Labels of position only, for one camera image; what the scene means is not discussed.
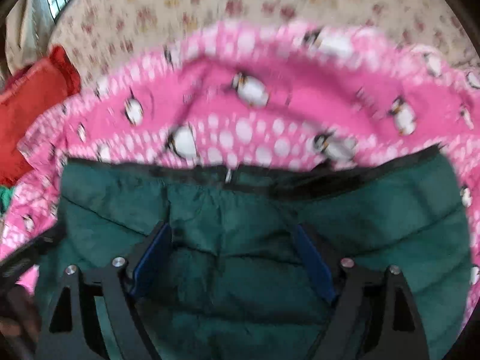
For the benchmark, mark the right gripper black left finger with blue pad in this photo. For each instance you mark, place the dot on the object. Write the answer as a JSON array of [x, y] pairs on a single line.
[[72, 329]]

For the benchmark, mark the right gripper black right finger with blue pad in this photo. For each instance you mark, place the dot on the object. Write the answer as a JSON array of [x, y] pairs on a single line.
[[375, 315]]

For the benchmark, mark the dark green puffer jacket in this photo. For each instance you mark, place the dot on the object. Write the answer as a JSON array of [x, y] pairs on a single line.
[[234, 287]]

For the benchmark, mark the person's hand on handle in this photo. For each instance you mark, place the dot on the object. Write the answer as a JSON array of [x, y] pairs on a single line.
[[20, 323]]

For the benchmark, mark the green cloth at left edge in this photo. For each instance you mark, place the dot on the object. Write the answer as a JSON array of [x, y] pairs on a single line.
[[6, 195]]

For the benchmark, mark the red ruffled pillow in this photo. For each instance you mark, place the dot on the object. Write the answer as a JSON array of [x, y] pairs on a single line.
[[44, 84]]

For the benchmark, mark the pink penguin print blanket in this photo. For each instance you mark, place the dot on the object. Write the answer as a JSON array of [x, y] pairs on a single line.
[[235, 93]]

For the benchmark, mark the beige floral bed sheet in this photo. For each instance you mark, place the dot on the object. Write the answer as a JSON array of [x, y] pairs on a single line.
[[99, 35]]

